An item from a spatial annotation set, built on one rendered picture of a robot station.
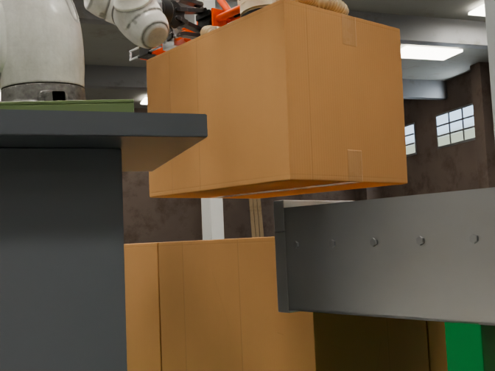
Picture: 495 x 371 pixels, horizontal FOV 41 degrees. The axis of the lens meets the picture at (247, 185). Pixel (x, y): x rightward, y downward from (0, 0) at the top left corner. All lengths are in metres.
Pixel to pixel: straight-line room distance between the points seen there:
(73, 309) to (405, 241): 0.56
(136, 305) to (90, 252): 0.83
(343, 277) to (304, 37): 0.60
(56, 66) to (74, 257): 0.35
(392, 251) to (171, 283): 0.88
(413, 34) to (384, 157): 9.31
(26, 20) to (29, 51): 0.06
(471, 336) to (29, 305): 0.70
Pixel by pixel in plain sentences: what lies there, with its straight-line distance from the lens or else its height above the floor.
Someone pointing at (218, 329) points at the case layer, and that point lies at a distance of 1.67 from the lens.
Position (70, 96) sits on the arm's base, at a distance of 1.26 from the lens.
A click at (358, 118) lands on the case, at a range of 1.59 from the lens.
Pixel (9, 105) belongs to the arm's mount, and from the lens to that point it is 1.11.
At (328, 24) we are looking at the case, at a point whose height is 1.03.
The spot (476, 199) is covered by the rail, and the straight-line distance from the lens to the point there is 0.99.
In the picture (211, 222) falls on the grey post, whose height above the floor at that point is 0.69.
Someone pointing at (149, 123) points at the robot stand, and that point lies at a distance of 1.08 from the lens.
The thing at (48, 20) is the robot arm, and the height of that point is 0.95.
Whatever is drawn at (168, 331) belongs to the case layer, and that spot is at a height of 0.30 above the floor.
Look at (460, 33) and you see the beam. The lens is 11.44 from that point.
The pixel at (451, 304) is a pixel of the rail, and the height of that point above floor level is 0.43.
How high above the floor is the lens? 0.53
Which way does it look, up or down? 5 degrees up
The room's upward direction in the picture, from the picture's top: 2 degrees counter-clockwise
